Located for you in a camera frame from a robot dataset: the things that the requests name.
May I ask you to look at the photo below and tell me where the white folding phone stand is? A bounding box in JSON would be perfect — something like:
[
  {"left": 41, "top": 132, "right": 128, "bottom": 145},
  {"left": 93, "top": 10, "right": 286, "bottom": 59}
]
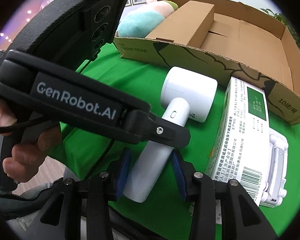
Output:
[{"left": 260, "top": 128, "right": 289, "bottom": 208}]

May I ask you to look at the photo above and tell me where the white handheld lint remover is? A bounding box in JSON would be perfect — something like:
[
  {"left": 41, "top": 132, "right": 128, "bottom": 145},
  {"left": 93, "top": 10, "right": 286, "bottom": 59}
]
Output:
[{"left": 123, "top": 67, "right": 218, "bottom": 203}]

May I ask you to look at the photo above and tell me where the white green medicine box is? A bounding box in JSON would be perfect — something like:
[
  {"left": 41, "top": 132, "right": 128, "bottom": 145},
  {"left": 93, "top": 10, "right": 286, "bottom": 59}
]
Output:
[{"left": 205, "top": 77, "right": 269, "bottom": 204}]

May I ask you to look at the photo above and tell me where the person's left hand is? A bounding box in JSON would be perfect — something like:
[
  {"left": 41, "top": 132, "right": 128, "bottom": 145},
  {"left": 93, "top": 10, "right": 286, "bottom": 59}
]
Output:
[{"left": 0, "top": 100, "right": 62, "bottom": 183}]

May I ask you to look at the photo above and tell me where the pastel plush toy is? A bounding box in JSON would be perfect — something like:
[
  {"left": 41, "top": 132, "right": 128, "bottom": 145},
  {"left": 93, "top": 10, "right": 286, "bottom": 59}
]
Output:
[{"left": 115, "top": 0, "right": 179, "bottom": 38}]

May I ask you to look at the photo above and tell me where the brown cardboard box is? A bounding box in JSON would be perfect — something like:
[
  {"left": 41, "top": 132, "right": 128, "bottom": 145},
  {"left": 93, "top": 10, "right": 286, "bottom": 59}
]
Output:
[{"left": 114, "top": 0, "right": 300, "bottom": 125}]

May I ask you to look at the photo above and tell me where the right potted green plant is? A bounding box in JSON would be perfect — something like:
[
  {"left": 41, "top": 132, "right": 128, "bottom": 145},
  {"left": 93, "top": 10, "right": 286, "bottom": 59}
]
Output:
[{"left": 261, "top": 8, "right": 300, "bottom": 51}]

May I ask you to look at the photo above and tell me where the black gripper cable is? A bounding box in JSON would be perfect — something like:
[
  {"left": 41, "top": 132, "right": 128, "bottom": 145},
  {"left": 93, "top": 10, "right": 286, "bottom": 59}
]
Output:
[{"left": 76, "top": 58, "right": 116, "bottom": 181}]

